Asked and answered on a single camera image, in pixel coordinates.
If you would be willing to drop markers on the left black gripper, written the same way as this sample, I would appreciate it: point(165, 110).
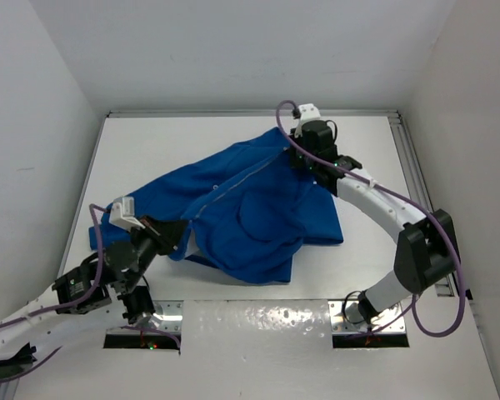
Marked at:
point(168, 232)

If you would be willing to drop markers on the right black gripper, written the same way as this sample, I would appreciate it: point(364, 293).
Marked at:
point(295, 160)

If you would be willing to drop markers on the blue zip-up jacket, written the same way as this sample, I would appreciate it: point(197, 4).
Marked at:
point(248, 211)

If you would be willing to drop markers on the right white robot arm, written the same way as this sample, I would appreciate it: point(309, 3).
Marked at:
point(425, 241)

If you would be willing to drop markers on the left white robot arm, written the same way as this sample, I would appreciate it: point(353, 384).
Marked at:
point(105, 291)

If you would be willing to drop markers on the aluminium frame rail back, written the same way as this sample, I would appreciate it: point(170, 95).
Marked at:
point(246, 113)

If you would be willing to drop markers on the aluminium frame rail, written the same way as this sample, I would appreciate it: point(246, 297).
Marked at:
point(41, 180)
point(246, 113)
point(418, 191)

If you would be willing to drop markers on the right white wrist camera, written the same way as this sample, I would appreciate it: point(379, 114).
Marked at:
point(304, 113)

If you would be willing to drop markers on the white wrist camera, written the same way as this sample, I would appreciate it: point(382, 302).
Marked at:
point(122, 214)
point(304, 113)

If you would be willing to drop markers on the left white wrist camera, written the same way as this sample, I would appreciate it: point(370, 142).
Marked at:
point(122, 214)

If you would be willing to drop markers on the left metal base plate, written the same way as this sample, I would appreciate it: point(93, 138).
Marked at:
point(166, 317)

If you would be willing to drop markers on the aluminium frame rail right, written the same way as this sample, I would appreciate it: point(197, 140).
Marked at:
point(418, 191)

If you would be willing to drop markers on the aluminium frame rail left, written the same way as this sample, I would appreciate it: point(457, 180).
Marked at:
point(41, 180)

